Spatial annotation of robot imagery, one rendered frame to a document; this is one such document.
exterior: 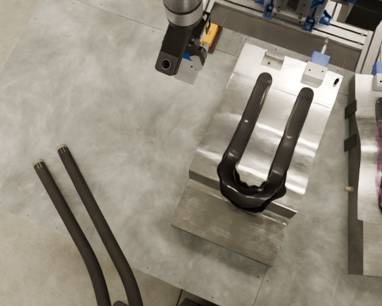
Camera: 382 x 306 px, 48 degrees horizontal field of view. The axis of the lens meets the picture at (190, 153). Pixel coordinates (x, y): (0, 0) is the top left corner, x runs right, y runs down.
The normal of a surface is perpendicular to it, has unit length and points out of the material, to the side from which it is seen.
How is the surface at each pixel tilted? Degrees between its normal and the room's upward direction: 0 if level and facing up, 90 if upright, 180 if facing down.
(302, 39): 0
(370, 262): 0
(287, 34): 0
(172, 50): 30
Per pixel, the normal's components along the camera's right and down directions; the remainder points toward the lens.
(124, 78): -0.05, -0.25
